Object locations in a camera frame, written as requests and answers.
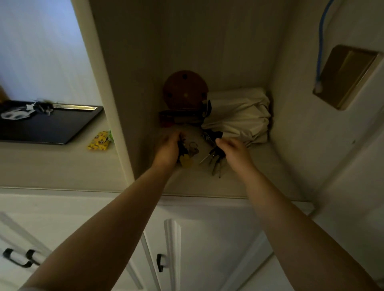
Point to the black and white trinket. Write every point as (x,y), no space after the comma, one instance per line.
(21,111)

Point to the yellow patterned pouch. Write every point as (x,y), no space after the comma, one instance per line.
(99,141)

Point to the brass wall box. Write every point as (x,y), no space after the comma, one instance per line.
(345,76)

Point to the white cabinet door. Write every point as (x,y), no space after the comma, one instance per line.
(210,248)
(27,227)

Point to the person's left fingers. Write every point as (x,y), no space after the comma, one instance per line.
(175,136)

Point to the key bunch with black fob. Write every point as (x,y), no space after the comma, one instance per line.
(216,160)

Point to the round brown wooden board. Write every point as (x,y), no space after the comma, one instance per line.
(185,90)

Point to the person's right forearm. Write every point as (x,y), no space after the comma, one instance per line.
(300,239)

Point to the person's left hand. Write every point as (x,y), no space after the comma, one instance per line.
(166,150)

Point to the folded white cloth bag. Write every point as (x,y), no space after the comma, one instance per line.
(240,117)

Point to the person's right fingers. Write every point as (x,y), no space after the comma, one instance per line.
(225,143)

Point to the key bunch with yellow charm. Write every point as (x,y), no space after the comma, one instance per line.
(187,154)

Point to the black rectangular tray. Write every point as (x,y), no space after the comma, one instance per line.
(51,127)

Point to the person's left forearm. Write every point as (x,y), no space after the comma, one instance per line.
(102,236)

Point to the person's right hand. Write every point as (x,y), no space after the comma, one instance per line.
(237,156)

